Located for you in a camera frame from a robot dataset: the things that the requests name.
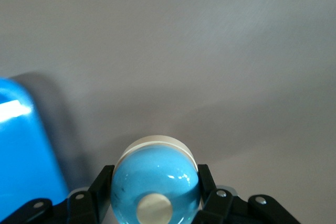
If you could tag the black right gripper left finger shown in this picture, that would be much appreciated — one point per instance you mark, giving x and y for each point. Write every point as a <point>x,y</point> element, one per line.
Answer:
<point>84,205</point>

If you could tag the blue dome call bell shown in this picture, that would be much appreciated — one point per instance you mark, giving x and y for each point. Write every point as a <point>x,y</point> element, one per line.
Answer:
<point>155,174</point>

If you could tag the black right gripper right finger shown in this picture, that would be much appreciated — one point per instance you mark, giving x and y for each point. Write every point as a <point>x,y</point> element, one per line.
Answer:
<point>228,208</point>

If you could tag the blue plastic tray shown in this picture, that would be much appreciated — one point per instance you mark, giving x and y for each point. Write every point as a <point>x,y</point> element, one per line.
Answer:
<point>23,150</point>

